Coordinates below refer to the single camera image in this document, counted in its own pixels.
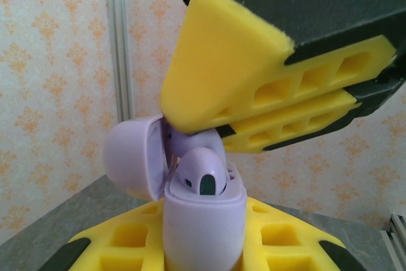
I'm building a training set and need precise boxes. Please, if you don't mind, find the aluminium frame corner post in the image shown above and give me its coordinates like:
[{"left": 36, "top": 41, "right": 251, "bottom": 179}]
[{"left": 105, "top": 0, "right": 133, "bottom": 123}]

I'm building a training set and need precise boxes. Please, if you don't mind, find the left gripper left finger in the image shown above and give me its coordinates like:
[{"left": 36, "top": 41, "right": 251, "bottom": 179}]
[{"left": 37, "top": 201, "right": 167, "bottom": 271}]

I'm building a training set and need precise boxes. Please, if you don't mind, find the aluminium table side rail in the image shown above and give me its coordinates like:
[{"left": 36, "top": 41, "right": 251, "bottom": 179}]
[{"left": 384, "top": 213, "right": 406, "bottom": 248}]

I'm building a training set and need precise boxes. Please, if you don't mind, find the purple wireless earbud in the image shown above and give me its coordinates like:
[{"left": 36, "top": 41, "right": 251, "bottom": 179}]
[
  {"left": 166, "top": 124, "right": 226, "bottom": 166},
  {"left": 174, "top": 147, "right": 231, "bottom": 196}
]

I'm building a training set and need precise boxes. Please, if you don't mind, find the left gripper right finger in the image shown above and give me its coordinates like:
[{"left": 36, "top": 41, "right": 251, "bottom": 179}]
[{"left": 240, "top": 196, "right": 365, "bottom": 271}]

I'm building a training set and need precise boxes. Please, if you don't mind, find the purple earbud charging case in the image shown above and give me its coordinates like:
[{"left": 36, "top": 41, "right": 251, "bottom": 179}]
[{"left": 103, "top": 115, "right": 247, "bottom": 271}]

